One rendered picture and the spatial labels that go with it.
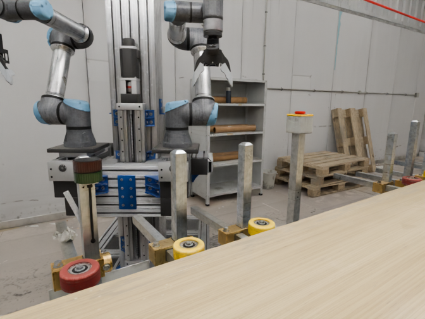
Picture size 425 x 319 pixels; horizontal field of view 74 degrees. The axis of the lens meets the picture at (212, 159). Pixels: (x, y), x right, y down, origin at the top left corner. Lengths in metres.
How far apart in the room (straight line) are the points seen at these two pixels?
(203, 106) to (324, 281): 1.00
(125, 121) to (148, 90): 0.21
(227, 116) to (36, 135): 2.30
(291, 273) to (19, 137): 3.03
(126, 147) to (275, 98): 3.32
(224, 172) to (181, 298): 3.59
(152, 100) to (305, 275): 1.22
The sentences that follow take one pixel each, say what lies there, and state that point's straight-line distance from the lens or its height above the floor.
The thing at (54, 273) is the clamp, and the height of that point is 0.87.
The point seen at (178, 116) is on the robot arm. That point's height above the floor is 1.19.
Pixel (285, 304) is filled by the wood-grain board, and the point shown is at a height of 0.90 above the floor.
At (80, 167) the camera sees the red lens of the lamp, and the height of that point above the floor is 1.12.
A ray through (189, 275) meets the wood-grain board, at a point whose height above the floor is 0.90.
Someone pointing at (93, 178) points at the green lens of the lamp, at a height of 1.10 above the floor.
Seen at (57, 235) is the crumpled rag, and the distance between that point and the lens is 0.98.
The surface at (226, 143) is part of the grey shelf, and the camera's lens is 4.05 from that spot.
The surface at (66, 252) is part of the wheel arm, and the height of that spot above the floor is 0.86.
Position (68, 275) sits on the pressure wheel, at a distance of 0.70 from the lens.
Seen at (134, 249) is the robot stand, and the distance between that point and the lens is 1.80.
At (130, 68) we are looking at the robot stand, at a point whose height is 1.43.
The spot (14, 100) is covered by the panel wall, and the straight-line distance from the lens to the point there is 3.35.
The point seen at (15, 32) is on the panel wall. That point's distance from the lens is 3.41.
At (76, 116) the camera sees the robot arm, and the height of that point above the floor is 1.19.
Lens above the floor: 1.26
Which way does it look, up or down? 11 degrees down
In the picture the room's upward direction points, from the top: 1 degrees clockwise
